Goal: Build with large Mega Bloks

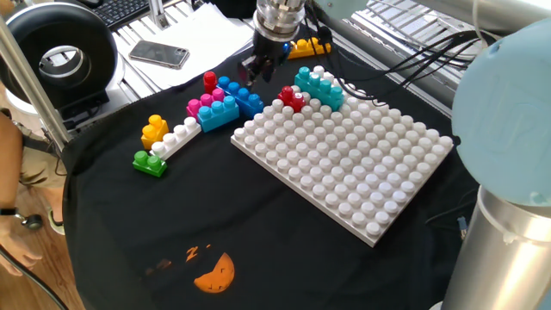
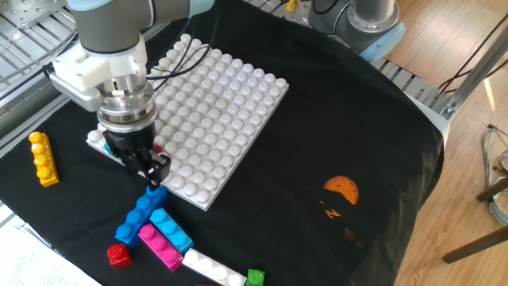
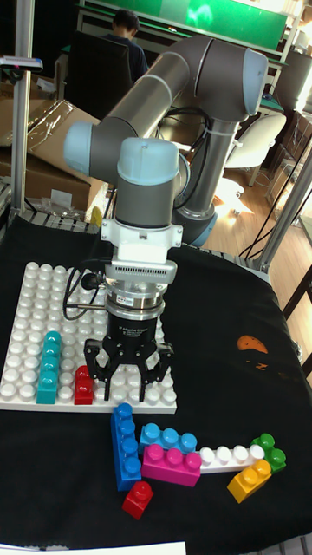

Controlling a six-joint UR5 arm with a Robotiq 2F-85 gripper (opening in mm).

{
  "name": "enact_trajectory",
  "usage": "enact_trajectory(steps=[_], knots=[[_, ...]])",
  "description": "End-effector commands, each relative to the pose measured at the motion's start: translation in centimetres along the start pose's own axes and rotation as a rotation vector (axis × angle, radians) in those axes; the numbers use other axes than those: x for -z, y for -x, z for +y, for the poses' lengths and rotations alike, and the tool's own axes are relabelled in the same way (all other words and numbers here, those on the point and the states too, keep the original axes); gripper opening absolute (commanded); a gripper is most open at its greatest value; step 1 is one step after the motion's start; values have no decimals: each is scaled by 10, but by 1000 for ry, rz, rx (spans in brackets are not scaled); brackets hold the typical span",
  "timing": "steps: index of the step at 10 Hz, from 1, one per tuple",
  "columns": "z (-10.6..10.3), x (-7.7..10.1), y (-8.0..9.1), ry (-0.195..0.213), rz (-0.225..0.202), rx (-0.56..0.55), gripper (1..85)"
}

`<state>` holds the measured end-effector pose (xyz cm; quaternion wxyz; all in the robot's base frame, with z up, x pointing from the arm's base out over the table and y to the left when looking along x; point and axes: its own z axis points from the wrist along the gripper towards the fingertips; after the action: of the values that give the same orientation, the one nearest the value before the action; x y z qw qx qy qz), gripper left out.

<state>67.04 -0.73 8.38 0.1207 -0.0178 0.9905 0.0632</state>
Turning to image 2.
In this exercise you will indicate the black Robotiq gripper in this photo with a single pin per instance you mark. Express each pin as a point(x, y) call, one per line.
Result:
point(129, 139)

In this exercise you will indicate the red two-stud block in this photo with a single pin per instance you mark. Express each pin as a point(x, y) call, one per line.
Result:
point(158, 149)

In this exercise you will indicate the dark blue four-stud block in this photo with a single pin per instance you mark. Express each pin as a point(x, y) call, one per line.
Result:
point(135, 222)

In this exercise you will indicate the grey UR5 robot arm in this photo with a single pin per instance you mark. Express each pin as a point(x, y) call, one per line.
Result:
point(111, 28)

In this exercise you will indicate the light blue three-stud block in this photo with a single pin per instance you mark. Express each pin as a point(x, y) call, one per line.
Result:
point(174, 234)

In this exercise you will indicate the white studded baseplate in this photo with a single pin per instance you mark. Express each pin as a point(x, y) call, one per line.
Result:
point(222, 127)

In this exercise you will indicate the magenta three-stud block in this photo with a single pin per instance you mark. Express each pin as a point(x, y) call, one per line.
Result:
point(162, 251)

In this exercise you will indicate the red single-stud block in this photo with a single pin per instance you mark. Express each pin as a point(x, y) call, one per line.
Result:
point(119, 256)

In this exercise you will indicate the yellow four-stud block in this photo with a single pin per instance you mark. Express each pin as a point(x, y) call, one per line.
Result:
point(47, 171)

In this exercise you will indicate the white four-stud block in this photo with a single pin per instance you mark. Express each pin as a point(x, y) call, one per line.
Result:
point(210, 271)

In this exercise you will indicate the white paper sheets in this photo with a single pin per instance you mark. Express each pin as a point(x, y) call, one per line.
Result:
point(31, 266)

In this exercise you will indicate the green two-stud block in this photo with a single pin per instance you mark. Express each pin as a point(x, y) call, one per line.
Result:
point(255, 279)

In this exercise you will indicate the black cloth with orange print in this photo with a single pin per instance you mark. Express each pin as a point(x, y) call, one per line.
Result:
point(317, 119)

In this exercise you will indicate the yellow plastic clip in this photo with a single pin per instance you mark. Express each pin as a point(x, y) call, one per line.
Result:
point(291, 5)

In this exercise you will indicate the dark furniture leg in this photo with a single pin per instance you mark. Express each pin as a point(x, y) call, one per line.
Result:
point(476, 244)
point(494, 190)

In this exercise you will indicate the aluminium frame post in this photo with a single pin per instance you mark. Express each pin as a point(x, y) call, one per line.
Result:
point(480, 67)

